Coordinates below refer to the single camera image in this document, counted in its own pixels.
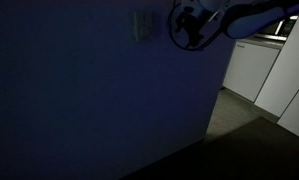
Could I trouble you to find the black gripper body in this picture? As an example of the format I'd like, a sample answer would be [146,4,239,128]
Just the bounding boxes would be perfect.
[181,2,213,34]

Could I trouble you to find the white base cabinet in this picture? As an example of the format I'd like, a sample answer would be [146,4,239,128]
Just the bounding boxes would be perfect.
[221,39,282,103]

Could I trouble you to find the grey kitchen countertop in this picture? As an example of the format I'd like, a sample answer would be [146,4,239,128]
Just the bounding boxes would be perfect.
[236,33,287,50]

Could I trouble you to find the steel microwave oven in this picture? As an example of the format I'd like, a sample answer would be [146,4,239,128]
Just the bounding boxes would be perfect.
[261,14,299,37]

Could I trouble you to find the tall white cabinet panel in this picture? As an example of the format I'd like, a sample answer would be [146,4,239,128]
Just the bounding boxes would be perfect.
[254,11,299,118]

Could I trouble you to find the white cabinet side panel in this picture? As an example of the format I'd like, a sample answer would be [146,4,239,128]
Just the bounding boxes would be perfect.
[276,77,299,143]

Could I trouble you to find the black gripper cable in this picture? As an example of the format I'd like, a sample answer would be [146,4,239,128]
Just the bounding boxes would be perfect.
[167,0,231,52]

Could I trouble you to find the white wall switch plate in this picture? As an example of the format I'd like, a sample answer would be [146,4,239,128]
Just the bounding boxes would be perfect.
[138,11,163,42]

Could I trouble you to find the small wall control box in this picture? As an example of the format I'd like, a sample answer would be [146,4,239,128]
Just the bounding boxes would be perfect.
[132,11,141,43]

